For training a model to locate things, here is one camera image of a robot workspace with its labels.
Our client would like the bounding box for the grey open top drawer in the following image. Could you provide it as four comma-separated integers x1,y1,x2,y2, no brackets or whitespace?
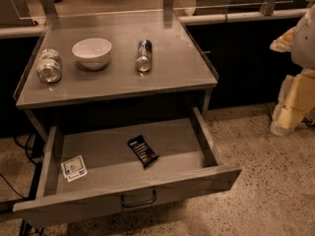
14,108,241,228

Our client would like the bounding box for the blue silver energy can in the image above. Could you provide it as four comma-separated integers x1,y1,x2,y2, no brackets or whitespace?
136,39,153,73

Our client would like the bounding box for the white tag sticker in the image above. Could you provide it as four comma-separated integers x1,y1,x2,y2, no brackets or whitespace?
61,155,88,182

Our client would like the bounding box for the black floor cable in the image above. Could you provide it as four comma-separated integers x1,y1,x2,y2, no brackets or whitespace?
0,132,37,200

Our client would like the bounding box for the black drawer handle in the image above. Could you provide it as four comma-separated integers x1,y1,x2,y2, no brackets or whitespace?
120,190,158,208

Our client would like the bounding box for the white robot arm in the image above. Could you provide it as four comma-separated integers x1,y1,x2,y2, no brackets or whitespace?
270,5,315,136

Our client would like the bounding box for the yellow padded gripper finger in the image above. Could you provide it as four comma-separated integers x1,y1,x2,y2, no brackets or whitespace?
270,27,315,136

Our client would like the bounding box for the grey counter cabinet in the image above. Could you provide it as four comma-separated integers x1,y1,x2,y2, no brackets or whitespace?
13,9,220,143

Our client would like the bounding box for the white ceramic bowl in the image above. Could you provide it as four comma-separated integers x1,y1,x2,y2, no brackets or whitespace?
72,38,112,71

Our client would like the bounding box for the green soda can lying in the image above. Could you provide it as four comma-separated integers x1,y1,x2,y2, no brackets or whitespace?
36,48,62,84

